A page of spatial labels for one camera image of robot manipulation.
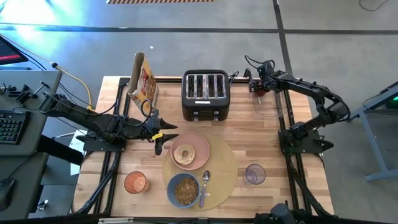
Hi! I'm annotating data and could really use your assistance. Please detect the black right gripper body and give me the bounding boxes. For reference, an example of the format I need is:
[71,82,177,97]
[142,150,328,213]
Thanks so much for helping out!
[253,70,276,91]

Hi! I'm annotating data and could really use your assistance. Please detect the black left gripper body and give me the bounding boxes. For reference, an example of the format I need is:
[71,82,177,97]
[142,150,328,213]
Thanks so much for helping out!
[141,117,162,142]

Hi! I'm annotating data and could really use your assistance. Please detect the toasted bagel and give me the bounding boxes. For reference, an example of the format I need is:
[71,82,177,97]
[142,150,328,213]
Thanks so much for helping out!
[173,144,197,166]

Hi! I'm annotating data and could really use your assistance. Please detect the yellow cereal box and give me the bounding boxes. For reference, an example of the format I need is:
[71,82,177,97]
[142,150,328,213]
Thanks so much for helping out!
[127,52,160,114]

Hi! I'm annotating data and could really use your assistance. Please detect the purple-handled metal spoon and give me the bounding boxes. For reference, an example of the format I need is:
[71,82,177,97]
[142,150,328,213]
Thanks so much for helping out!
[198,170,211,208]

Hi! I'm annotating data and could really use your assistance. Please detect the clear plastic container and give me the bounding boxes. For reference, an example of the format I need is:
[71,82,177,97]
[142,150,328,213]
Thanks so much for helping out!
[250,72,285,118]

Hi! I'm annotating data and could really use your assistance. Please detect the pink plate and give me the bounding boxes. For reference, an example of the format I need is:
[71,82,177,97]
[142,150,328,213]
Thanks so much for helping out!
[170,131,211,171]

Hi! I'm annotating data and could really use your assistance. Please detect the black four-slot toaster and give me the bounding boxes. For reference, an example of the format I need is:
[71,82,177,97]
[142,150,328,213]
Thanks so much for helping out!
[181,68,231,122]

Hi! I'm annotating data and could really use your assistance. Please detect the orange translucent cup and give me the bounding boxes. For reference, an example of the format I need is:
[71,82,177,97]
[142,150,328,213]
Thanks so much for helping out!
[123,170,152,195]

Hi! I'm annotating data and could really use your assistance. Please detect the blue bowl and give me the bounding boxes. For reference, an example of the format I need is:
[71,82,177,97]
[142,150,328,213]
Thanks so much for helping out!
[166,172,201,209]

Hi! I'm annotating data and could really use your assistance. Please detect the brown cereal flakes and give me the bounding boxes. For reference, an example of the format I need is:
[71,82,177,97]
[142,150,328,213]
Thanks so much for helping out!
[174,177,199,206]

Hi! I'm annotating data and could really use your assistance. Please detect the round woven straw placemat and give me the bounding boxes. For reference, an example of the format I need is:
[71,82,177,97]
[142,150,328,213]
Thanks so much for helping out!
[161,133,239,211]

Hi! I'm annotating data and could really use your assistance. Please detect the white paper sheet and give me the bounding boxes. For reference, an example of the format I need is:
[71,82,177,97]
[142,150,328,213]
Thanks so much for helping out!
[70,129,90,177]

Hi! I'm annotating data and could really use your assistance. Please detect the purple translucent cup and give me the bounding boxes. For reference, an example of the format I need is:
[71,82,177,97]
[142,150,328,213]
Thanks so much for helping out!
[244,163,267,185]

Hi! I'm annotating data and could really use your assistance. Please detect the grey desk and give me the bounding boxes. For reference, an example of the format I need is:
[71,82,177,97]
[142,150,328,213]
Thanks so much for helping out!
[0,70,85,218]

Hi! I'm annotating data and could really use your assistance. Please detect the grey metal table stand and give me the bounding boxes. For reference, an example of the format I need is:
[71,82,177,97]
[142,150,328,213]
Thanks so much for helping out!
[341,81,398,183]

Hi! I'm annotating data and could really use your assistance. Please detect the black desk clamp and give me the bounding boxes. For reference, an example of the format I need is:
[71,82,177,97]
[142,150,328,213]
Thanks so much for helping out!
[15,81,50,105]

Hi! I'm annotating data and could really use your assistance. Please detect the black backlit keyboard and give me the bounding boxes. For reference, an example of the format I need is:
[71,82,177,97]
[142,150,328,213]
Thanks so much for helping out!
[0,109,32,146]

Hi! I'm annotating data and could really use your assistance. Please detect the black computer mouse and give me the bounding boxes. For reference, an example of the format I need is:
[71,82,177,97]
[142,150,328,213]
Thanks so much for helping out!
[0,177,16,212]

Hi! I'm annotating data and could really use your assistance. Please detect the computer monitor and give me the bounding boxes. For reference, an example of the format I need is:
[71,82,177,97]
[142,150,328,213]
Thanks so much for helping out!
[0,34,29,66]

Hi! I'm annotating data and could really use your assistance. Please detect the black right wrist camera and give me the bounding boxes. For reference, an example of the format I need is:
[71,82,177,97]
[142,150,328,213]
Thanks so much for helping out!
[257,60,275,74]

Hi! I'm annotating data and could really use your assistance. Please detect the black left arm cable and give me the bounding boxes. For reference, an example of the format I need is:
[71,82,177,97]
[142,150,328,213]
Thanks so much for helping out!
[141,98,155,125]

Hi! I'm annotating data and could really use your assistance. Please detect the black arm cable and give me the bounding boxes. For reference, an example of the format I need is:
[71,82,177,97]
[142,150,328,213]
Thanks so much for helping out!
[141,98,155,125]
[244,55,265,71]

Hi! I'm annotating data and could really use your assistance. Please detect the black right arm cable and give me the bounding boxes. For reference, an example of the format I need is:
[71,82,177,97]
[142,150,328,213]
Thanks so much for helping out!
[244,55,265,71]

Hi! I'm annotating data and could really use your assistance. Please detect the black aluminium table frame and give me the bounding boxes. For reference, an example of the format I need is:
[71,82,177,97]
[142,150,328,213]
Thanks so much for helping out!
[71,76,335,224]

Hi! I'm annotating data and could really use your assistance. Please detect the yellow cable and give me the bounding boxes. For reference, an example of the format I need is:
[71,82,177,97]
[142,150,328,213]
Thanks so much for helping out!
[55,65,96,111]

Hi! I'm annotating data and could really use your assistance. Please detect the silver metal bracket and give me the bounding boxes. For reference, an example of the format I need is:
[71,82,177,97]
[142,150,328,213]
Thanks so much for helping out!
[98,217,134,224]

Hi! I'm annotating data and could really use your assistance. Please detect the black floor cable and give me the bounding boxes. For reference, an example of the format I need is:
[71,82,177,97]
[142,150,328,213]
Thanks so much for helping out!
[359,0,391,12]

